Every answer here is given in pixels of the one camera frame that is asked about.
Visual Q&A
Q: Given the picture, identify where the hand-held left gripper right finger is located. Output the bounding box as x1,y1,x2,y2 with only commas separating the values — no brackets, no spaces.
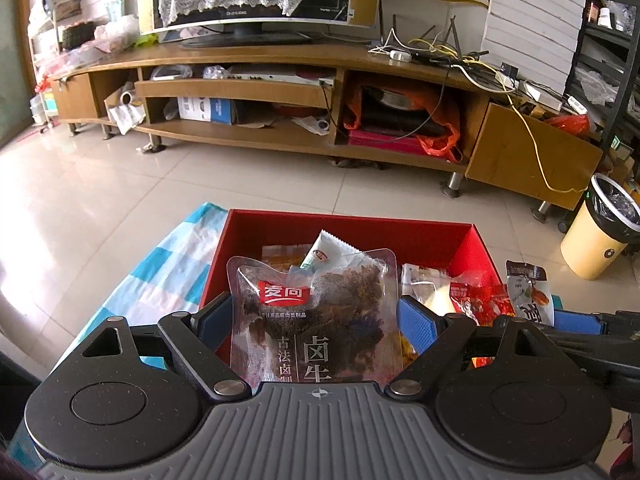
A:
388,295,564,402

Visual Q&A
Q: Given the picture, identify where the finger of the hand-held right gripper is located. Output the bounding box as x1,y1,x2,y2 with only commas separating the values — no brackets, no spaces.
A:
537,326,640,369
554,309,640,337

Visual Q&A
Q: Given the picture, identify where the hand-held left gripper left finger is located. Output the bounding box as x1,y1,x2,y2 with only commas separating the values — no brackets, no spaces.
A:
82,293,253,403

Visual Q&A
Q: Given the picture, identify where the white chicken snack packet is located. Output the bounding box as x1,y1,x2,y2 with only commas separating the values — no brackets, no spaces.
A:
505,260,557,327

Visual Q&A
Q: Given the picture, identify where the red printed snack packet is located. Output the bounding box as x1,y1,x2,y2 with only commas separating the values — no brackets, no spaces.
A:
447,270,517,368

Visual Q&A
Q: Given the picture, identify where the red cardboard box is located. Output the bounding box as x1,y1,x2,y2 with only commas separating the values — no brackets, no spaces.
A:
200,209,506,371

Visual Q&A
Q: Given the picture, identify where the sliced bread loaf packet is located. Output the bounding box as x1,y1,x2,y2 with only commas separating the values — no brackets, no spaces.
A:
261,243,314,274

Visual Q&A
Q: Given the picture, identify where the dark braised beef packet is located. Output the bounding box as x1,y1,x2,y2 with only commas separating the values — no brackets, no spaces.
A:
226,247,406,396

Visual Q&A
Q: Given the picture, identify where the green white small packet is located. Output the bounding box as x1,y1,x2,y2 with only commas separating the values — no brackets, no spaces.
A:
299,230,374,274

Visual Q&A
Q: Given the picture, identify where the blue white checked cloth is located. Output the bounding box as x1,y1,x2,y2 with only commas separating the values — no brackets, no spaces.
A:
10,202,232,461

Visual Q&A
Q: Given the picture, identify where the cream waste bin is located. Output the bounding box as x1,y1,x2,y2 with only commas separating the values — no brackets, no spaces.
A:
560,172,640,281

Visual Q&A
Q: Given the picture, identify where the wooden TV cabinet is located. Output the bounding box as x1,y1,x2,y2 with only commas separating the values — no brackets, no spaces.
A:
50,42,604,211

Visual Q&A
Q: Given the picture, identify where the dark red flat box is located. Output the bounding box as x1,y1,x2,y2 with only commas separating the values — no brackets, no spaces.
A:
347,129,436,155

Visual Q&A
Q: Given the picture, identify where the red plastic bag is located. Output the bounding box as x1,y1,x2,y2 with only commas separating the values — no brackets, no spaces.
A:
545,114,591,136

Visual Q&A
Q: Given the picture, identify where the blue white carton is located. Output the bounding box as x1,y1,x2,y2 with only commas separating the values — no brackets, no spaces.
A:
177,96,236,125

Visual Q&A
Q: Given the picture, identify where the orange plastic bag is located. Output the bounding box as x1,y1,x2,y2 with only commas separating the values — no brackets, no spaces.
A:
342,82,464,163

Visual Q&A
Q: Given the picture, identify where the crumpled white paper bag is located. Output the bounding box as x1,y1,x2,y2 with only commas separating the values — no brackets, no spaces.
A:
104,85,147,136

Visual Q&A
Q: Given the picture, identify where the white set-top box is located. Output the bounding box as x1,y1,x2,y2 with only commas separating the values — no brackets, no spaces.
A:
227,65,336,86

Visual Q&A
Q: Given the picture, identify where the black router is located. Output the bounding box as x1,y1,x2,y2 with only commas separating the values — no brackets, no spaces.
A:
377,10,491,64

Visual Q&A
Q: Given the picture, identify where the black metal shelf rack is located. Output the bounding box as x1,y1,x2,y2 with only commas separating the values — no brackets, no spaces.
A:
565,0,640,181

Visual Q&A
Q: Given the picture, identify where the white plastic bag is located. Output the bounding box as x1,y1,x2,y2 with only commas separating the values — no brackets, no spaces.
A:
95,14,141,54

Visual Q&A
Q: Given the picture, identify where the stack of white boxes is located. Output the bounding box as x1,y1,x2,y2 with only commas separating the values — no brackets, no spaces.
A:
482,0,591,99

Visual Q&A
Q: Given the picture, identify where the dark woven basket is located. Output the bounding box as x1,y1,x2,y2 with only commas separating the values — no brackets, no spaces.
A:
61,21,96,51

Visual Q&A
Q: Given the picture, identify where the yellow cable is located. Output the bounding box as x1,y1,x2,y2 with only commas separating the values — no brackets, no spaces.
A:
410,0,589,194

